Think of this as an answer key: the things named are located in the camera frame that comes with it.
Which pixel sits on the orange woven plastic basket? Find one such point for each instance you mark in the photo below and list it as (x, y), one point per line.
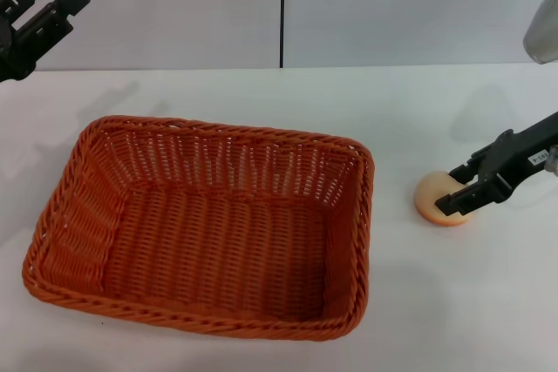
(209, 241)

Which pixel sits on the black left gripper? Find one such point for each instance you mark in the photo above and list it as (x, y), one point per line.
(13, 56)

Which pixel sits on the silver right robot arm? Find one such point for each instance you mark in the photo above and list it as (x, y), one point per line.
(542, 28)

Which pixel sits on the round pale bread bun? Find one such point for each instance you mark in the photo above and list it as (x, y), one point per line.
(429, 198)

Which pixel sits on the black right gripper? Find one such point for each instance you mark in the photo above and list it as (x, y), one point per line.
(527, 145)

